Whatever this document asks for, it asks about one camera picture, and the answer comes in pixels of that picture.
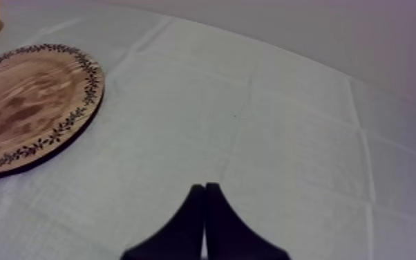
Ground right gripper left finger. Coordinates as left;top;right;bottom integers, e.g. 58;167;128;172
120;183;206;260

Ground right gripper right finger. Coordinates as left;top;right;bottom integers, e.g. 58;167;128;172
205;182;292;260

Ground round wooden board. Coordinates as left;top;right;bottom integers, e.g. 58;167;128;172
0;43;106;178

